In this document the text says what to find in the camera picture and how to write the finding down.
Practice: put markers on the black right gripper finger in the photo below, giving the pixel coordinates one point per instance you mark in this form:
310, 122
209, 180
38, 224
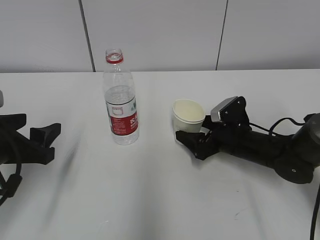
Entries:
193, 141
207, 123

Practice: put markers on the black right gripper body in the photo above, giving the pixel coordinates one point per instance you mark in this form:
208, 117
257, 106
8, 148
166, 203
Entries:
223, 136

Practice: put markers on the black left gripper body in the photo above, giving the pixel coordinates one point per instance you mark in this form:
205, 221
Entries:
14, 147

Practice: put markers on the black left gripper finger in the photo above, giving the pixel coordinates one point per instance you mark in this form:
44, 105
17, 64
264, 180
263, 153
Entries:
45, 136
36, 154

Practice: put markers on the white paper cup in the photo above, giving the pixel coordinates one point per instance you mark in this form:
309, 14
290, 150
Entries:
187, 116

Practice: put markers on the clear plastic water bottle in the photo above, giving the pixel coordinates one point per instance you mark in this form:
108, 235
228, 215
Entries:
120, 98

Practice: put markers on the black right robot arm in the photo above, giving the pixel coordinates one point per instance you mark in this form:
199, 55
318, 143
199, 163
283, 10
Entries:
293, 157

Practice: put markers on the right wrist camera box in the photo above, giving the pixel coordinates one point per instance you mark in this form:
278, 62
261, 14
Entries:
231, 111

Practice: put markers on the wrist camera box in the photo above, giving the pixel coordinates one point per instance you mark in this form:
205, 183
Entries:
231, 111
1, 99

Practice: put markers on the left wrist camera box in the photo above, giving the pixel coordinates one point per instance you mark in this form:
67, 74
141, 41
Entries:
1, 99

